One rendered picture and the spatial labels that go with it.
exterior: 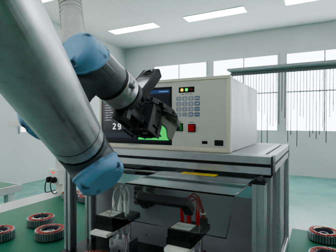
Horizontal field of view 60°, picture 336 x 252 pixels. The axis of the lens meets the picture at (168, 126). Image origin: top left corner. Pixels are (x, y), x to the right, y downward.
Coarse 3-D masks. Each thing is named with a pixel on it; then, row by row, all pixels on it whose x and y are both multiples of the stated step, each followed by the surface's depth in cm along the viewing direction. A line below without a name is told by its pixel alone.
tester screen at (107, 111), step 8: (152, 96) 86; (160, 96) 85; (168, 96) 84; (104, 104) 95; (168, 104) 84; (104, 112) 95; (112, 112) 93; (104, 120) 95; (112, 120) 93; (104, 128) 95
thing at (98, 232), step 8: (96, 216) 86; (104, 216) 85; (96, 224) 86; (104, 224) 85; (112, 224) 84; (120, 224) 87; (128, 224) 92; (96, 232) 83; (104, 232) 83; (112, 232) 84; (128, 232) 92
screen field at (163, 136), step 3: (162, 126) 85; (162, 129) 85; (165, 129) 85; (162, 132) 85; (165, 132) 85; (159, 135) 85; (162, 135) 85; (165, 135) 85; (138, 138) 89; (141, 138) 88; (147, 138) 87; (150, 138) 87; (153, 138) 86; (156, 138) 86; (159, 138) 85; (162, 138) 85; (165, 138) 85
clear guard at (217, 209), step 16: (144, 176) 70; (160, 176) 70; (176, 176) 70; (192, 176) 70; (208, 176) 70; (224, 176) 70; (240, 176) 70; (256, 176) 71; (128, 192) 61; (160, 192) 58; (176, 192) 57; (192, 192) 56; (208, 192) 55; (224, 192) 54; (112, 208) 59; (128, 208) 58; (144, 208) 57; (160, 208) 56; (176, 208) 54; (208, 208) 52; (224, 208) 51; (160, 224) 53; (176, 224) 52; (192, 224) 51; (208, 224) 50; (224, 224) 49
